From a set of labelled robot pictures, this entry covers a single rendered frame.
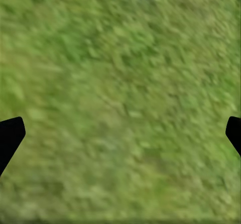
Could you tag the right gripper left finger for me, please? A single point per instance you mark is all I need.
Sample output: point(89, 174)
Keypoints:
point(12, 133)

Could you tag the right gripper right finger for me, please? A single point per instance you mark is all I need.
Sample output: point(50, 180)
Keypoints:
point(233, 132)

